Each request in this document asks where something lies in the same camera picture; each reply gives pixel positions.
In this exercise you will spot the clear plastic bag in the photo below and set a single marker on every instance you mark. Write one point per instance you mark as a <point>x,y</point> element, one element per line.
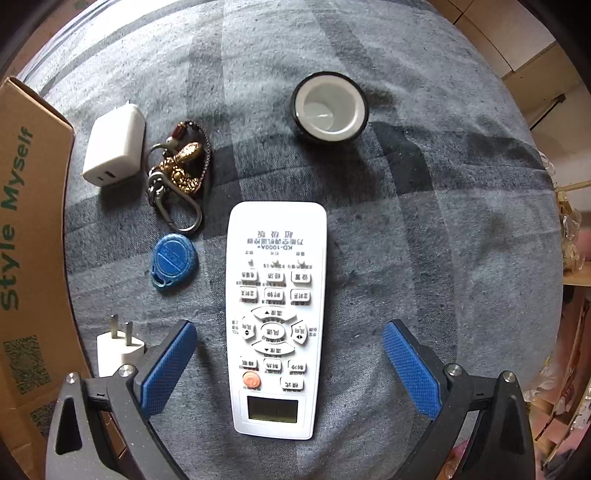
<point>572,230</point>

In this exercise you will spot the grey plaid bed sheet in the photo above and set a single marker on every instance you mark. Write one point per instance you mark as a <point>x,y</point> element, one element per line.
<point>415,207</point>

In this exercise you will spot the blue key fob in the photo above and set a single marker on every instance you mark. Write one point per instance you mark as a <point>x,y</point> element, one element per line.
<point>173,261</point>

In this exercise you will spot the white two-pin plug adapter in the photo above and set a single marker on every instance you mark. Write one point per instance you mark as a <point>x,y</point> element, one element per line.
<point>117,355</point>

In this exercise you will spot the white remote control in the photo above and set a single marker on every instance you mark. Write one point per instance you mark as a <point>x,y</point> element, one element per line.
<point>277,258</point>

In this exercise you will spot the black cup white inside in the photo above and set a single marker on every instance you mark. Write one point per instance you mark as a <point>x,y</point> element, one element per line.
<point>330,110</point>

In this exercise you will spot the brown cardboard box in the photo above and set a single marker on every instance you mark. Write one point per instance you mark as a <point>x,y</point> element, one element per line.
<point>27,184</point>

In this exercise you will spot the white usb charger block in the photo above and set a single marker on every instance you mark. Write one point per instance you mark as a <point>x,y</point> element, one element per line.
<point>115,143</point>

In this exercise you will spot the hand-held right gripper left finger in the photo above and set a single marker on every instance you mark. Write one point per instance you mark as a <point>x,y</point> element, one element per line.
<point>168,369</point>

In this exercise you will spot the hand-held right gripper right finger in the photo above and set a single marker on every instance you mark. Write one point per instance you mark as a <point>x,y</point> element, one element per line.
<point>411,364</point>

